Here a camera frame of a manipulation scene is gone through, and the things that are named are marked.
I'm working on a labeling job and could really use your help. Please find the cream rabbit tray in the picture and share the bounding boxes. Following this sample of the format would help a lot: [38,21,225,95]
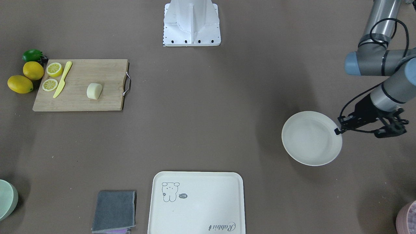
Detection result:
[148,171,246,234]

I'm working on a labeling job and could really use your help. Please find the whole lemon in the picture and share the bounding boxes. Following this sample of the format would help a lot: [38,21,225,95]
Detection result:
[23,62,44,80]
[7,75,33,94]

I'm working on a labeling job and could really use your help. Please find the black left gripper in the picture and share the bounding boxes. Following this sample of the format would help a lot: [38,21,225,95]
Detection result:
[334,95,409,138]

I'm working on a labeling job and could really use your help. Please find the wooden cutting board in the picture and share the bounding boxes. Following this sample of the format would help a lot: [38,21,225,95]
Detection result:
[33,59,131,112]

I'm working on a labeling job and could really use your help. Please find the yellow plastic knife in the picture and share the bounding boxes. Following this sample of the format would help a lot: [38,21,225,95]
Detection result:
[53,61,73,98]

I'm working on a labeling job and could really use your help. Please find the grey folded cloth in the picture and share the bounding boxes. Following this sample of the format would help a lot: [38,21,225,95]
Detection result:
[92,190,136,234]

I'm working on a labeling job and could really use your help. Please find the pink bowl with ice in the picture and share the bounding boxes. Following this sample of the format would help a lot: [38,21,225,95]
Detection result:
[396,201,416,234]

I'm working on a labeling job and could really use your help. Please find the beige round plate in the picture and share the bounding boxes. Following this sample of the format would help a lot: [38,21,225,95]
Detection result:
[281,111,342,166]

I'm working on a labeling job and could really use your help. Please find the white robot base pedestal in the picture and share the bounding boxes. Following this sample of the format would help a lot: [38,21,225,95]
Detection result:
[162,0,221,46]

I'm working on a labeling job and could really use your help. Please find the lemon half slice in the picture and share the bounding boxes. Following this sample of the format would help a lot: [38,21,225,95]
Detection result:
[41,78,59,92]
[45,62,63,77]

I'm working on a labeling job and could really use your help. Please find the upper whole lemon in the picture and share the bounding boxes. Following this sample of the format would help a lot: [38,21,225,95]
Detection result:
[23,62,44,80]

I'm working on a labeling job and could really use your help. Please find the upper lemon half slice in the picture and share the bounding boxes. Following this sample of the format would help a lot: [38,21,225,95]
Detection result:
[45,62,63,77]

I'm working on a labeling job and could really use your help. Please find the dark cherries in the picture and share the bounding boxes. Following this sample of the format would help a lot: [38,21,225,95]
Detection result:
[38,55,49,65]

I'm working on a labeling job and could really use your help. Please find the green lime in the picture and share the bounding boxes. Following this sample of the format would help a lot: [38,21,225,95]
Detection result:
[22,49,43,62]

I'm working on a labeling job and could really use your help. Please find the lower whole lemon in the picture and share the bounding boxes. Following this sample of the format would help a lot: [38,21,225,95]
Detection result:
[7,75,33,94]

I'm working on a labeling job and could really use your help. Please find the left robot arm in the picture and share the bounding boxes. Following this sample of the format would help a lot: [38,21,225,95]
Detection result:
[334,0,416,138]

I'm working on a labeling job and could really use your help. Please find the green bowl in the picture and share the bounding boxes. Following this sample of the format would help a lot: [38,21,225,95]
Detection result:
[0,179,19,221]

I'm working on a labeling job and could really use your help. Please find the lower lemon half slice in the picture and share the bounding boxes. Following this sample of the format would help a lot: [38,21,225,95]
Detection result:
[41,78,59,92]

